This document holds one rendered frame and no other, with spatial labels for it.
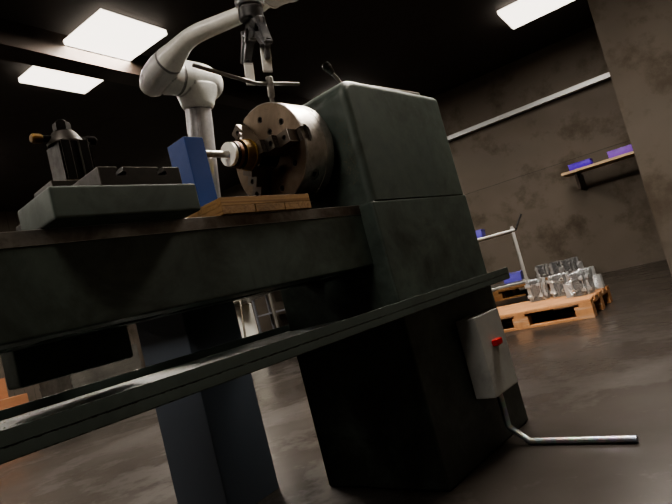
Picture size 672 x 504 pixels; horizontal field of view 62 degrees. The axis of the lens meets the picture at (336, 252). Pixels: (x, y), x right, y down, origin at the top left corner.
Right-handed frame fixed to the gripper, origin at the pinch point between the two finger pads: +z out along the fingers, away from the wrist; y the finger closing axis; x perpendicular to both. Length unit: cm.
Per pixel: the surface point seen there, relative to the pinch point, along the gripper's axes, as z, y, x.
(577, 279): 110, -120, 295
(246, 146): 22.9, 8.8, -10.4
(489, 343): 92, 25, 58
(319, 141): 23.1, 14.1, 10.3
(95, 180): 34, 43, -55
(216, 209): 41, 32, -29
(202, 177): 31.8, 16.6, -26.5
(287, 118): 15.5, 10.6, 2.6
